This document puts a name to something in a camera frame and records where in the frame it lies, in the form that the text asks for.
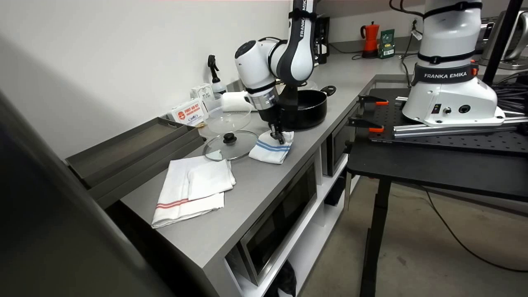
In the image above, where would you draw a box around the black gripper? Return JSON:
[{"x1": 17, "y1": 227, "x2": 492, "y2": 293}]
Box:
[{"x1": 258, "y1": 101, "x2": 289, "y2": 148}]

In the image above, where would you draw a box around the white towel with blue stripes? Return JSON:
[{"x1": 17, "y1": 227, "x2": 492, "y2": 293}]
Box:
[{"x1": 248, "y1": 131, "x2": 298, "y2": 167}]

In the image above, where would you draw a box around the black cooking pot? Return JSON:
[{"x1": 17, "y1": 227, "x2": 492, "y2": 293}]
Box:
[{"x1": 275, "y1": 85, "x2": 339, "y2": 133}]

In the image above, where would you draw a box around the glass pot lid black knob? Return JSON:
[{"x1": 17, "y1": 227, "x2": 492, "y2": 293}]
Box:
[{"x1": 202, "y1": 128, "x2": 263, "y2": 162}]

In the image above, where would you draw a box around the white paper towel roll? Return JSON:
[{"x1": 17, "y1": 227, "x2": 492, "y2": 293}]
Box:
[{"x1": 220, "y1": 90, "x2": 255, "y2": 115}]

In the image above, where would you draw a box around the white towel with red stripes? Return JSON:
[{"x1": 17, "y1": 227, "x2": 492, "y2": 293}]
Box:
[{"x1": 151, "y1": 156, "x2": 238, "y2": 230}]

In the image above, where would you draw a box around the red moka pot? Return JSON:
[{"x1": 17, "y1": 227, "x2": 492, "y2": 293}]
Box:
[{"x1": 360, "y1": 20, "x2": 384, "y2": 60}]

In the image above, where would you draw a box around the stainless steel counter unit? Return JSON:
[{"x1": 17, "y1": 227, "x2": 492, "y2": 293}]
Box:
[{"x1": 105, "y1": 52, "x2": 420, "y2": 297}]

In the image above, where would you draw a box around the black built-in appliance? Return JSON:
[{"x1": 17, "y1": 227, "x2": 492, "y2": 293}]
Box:
[{"x1": 321, "y1": 118, "x2": 357, "y2": 179}]

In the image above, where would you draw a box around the spray bottle with black nozzle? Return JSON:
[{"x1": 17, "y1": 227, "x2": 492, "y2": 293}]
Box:
[{"x1": 205, "y1": 53, "x2": 228, "y2": 101}]

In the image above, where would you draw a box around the clear plastic holder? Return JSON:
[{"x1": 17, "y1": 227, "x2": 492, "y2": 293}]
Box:
[{"x1": 189, "y1": 82, "x2": 222, "y2": 115}]

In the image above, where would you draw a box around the black microwave oven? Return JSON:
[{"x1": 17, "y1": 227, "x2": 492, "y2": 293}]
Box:
[{"x1": 238, "y1": 162, "x2": 321, "y2": 286}]

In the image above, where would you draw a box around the white card with red print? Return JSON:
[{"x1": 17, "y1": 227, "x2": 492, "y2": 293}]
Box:
[{"x1": 171, "y1": 98, "x2": 210, "y2": 129}]

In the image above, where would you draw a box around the black clamp with orange tip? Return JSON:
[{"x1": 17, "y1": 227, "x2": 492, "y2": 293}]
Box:
[
  {"x1": 357, "y1": 95, "x2": 393, "y2": 110},
  {"x1": 349, "y1": 118, "x2": 387, "y2": 136}
]

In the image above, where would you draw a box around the black coffee machine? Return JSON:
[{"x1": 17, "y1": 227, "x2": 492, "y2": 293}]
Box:
[{"x1": 314, "y1": 16, "x2": 332, "y2": 65}]

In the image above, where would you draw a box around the green box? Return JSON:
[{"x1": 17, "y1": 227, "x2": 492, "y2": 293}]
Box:
[{"x1": 379, "y1": 29, "x2": 398, "y2": 60}]

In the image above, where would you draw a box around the black bag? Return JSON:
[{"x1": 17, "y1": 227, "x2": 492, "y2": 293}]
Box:
[{"x1": 271, "y1": 258, "x2": 301, "y2": 297}]

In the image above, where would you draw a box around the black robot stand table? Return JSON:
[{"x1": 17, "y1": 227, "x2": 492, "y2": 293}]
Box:
[{"x1": 346, "y1": 73, "x2": 528, "y2": 297}]

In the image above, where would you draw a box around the black slanted pole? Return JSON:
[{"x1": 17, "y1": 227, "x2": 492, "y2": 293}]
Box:
[{"x1": 483, "y1": 0, "x2": 525, "y2": 88}]

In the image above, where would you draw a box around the dark blurred foreground panel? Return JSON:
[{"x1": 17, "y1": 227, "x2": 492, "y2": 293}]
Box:
[{"x1": 0, "y1": 90, "x2": 179, "y2": 297}]

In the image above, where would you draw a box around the aluminium mounting rail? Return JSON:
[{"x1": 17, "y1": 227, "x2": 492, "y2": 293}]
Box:
[{"x1": 393, "y1": 110, "x2": 528, "y2": 139}]

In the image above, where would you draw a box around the black floor cable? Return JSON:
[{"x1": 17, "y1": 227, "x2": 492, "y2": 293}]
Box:
[{"x1": 420, "y1": 187, "x2": 528, "y2": 276}]

